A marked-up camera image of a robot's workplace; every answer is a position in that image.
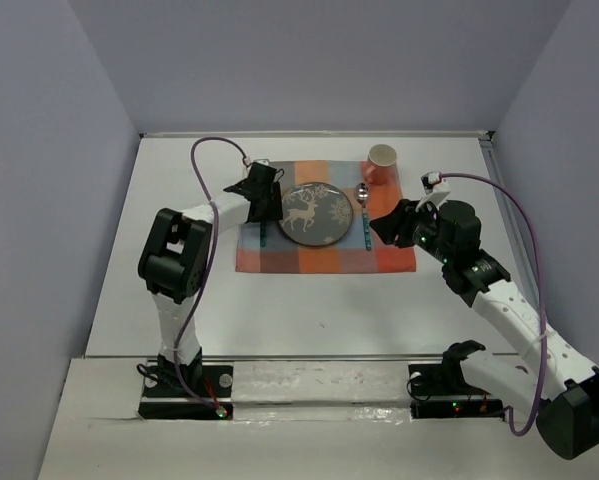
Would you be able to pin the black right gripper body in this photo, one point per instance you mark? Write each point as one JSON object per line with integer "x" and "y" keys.
{"x": 401, "y": 226}

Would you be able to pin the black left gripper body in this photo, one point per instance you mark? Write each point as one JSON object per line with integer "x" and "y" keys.
{"x": 264, "y": 209}

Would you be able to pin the fork with green handle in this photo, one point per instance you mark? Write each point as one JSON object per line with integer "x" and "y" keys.
{"x": 263, "y": 235}

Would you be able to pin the spoon with green handle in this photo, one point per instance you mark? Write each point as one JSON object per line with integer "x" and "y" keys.
{"x": 362, "y": 196}

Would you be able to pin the grey reindeer plate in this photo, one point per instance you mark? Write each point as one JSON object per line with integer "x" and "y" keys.
{"x": 315, "y": 214}

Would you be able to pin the pink mug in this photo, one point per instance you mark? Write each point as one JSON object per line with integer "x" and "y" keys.
{"x": 379, "y": 168}

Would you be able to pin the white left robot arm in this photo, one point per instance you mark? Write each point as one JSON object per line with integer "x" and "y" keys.
{"x": 177, "y": 258}

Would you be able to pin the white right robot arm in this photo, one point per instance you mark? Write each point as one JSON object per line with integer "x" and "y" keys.
{"x": 558, "y": 388}

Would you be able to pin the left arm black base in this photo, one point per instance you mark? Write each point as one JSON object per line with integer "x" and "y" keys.
{"x": 163, "y": 399}

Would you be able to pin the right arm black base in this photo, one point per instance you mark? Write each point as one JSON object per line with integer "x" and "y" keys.
{"x": 436, "y": 394}

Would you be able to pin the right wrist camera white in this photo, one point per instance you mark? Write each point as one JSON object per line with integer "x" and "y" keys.
{"x": 436, "y": 190}

